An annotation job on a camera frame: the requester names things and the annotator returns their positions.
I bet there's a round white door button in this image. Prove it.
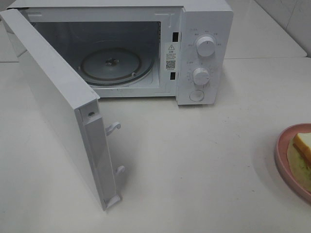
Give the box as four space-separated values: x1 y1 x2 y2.
190 90 204 101

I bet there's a white timer knob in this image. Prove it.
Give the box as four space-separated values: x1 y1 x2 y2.
192 67 210 85

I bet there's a white microwave door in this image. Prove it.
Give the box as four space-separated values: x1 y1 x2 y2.
0 9 125 210

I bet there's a pink round plate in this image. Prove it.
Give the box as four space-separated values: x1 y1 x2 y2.
274 123 311 204

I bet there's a white bread sandwich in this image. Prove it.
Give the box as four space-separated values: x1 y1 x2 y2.
287 133 311 192

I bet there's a glass microwave turntable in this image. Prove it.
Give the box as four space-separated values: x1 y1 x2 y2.
79 43 158 86

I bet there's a white warning label sticker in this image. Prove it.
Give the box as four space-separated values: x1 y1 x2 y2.
164 43 178 70

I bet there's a white microwave oven body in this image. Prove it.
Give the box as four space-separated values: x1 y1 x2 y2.
6 0 233 105

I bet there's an upper white power knob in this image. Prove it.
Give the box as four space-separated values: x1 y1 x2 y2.
195 35 215 57

